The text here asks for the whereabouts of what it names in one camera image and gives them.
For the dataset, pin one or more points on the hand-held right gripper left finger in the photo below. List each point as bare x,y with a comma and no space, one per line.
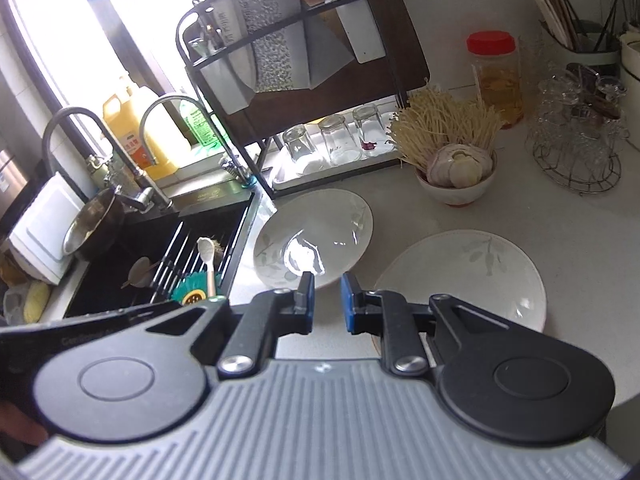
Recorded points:
310,301

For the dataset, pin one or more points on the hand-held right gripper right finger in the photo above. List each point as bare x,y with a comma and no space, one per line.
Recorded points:
348,305

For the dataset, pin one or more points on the white leaf print plate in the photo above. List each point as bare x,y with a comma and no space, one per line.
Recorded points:
320,230
465,275

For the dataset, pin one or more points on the yellow sponge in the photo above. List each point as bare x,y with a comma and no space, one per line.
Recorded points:
36,302

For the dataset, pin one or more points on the black kitchen sink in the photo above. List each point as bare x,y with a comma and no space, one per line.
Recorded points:
115,270

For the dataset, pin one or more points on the wooden round brush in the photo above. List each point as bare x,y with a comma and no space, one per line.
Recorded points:
140,270

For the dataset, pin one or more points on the white plastic cutting board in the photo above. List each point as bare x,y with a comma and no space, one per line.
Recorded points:
45,230

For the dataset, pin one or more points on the green yellow scrubber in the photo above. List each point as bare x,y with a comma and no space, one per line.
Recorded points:
192,290

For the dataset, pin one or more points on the steel mixing bowl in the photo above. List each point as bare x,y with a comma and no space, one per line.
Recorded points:
92,225

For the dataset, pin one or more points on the white drip tray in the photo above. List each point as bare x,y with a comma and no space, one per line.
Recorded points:
345,167

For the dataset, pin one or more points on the metal sink drain rack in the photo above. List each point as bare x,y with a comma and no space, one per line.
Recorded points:
170,260

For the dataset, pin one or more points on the clear drinking glass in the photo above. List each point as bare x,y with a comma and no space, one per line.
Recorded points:
299,146
339,141
371,127

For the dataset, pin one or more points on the white bowl red base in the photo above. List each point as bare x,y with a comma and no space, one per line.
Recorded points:
457,192

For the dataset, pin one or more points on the silver appliance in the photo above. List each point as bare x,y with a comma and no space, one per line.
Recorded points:
11,180

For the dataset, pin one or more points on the garlic bulb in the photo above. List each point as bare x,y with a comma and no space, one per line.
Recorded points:
462,162

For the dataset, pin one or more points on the green bottle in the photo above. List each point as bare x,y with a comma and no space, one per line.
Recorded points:
197,122

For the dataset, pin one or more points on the black metal dish rack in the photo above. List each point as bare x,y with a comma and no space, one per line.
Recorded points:
395,85

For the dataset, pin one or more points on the dark grey faucet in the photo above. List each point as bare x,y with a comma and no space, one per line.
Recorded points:
75,112

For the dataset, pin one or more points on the yellow detergent bottle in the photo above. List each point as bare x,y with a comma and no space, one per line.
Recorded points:
135,125

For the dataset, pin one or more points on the white knife holder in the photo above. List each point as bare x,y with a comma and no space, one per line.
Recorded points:
225,80

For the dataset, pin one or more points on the chrome faucet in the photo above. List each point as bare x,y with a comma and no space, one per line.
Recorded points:
165,102

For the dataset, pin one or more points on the speckled grey cutting board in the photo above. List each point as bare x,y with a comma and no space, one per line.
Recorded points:
267,35

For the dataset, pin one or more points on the red lid plastic jar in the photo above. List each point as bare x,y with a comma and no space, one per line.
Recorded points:
497,80

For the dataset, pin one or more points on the white cutlery holder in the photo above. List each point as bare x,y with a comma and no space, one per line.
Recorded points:
362,30

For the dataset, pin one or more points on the dark brown cutting board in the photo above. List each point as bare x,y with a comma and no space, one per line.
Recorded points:
385,20

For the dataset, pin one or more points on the cluster of clear glass cups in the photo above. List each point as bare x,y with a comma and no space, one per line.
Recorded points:
555,105

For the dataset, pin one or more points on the brown lid glass jar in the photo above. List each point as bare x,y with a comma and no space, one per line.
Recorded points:
605,105

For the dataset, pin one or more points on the dark purple cup lid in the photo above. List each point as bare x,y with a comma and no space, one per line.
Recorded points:
582,77

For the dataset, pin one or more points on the bundle of wooden chopsticks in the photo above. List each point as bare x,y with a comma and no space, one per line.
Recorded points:
552,5

